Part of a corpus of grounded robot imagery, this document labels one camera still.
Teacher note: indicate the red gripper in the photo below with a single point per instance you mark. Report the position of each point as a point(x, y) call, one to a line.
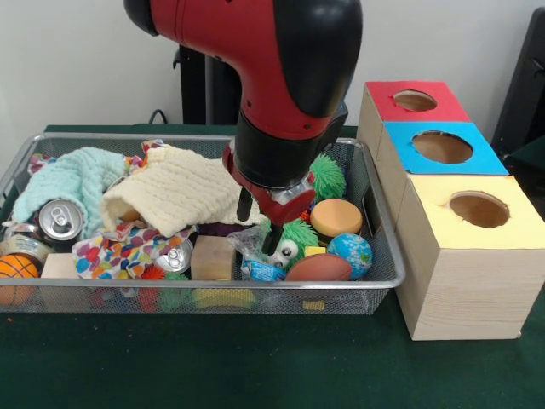
point(279, 211)

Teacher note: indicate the dark blue labelled packet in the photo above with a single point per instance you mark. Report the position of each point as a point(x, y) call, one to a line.
point(255, 268)

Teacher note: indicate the cream waffle cloth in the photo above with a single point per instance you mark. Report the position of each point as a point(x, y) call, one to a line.
point(179, 191)

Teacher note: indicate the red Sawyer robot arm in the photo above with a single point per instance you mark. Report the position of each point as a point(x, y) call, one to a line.
point(264, 51)

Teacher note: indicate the clear mesh bin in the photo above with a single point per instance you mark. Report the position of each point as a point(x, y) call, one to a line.
point(85, 140)

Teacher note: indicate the wooden box with three holes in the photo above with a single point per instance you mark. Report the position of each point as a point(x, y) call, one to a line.
point(468, 289)

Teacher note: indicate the brown toy football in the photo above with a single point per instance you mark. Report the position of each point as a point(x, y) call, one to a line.
point(317, 268)

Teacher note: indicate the orange sponge disc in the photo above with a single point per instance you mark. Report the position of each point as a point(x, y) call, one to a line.
point(336, 217)

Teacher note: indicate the silver drink can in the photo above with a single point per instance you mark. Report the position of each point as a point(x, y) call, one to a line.
point(59, 221)
point(174, 257)

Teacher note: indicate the blue globe ball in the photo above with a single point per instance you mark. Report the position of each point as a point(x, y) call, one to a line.
point(350, 255)

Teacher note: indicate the dark green table cloth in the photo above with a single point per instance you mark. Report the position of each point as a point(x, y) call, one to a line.
point(255, 362)
point(528, 162)

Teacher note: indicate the colourful spotted cloth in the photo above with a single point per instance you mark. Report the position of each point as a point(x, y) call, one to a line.
point(115, 255)

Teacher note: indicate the mint green cloth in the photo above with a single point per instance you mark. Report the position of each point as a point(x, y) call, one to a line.
point(76, 174)

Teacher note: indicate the plain wooden block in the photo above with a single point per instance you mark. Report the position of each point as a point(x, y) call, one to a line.
point(59, 266)

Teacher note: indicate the orange mini basketball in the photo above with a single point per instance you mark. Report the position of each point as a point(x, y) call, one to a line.
point(19, 266)

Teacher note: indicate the black upright panel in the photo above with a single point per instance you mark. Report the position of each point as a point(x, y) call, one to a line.
point(528, 85)

